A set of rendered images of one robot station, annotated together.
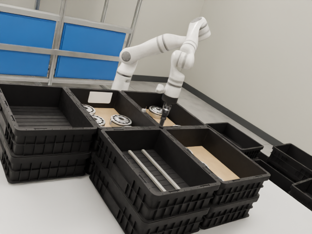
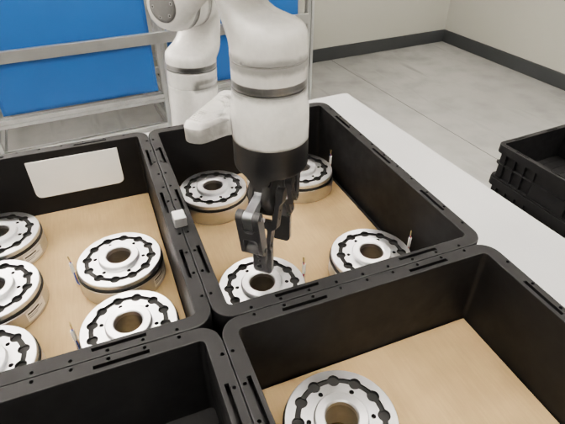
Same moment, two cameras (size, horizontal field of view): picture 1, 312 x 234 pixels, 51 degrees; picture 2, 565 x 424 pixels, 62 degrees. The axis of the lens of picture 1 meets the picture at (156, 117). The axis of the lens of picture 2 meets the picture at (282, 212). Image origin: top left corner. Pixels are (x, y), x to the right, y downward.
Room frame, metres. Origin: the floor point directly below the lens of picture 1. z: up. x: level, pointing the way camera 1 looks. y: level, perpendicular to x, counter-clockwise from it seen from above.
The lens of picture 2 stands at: (1.06, -0.18, 1.25)
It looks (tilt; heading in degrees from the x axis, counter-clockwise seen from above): 37 degrees down; 19
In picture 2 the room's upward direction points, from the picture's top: straight up
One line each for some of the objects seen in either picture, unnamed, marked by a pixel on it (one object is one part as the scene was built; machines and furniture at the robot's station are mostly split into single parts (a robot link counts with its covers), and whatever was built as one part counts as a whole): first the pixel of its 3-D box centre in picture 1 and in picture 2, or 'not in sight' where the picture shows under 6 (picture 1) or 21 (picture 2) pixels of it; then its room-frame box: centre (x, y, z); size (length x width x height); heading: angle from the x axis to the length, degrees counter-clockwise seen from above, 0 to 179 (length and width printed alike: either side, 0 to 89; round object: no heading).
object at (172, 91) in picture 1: (169, 87); (251, 102); (1.45, -0.02, 1.07); 0.11 x 0.09 x 0.06; 89
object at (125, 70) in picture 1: (127, 62); (188, 23); (1.81, 0.25, 1.03); 0.09 x 0.09 x 0.17; 78
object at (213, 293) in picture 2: (162, 109); (287, 183); (1.55, -0.02, 0.92); 0.40 x 0.30 x 0.02; 41
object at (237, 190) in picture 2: not in sight; (213, 188); (1.58, 0.11, 0.86); 0.10 x 0.10 x 0.01
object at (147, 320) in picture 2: not in sight; (129, 323); (1.32, 0.08, 0.86); 0.05 x 0.05 x 0.01
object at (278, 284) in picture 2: not in sight; (261, 283); (1.42, -0.03, 0.86); 0.05 x 0.05 x 0.01
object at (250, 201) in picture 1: (201, 183); not in sight; (1.25, -0.28, 0.76); 0.40 x 0.30 x 0.12; 41
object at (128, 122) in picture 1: (121, 120); (119, 259); (1.40, 0.15, 0.86); 0.10 x 0.10 x 0.01
